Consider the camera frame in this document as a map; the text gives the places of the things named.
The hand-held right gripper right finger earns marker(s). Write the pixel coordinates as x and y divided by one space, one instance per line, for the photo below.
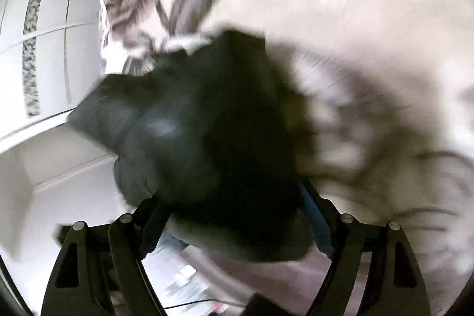
314 214

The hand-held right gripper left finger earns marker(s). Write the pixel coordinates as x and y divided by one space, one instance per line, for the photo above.
153 225

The black leather jacket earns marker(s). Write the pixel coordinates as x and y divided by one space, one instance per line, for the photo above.
222 134

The floral purple blanket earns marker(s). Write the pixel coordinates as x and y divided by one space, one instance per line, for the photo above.
333 5

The white wardrobe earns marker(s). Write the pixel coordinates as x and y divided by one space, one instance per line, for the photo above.
48 42

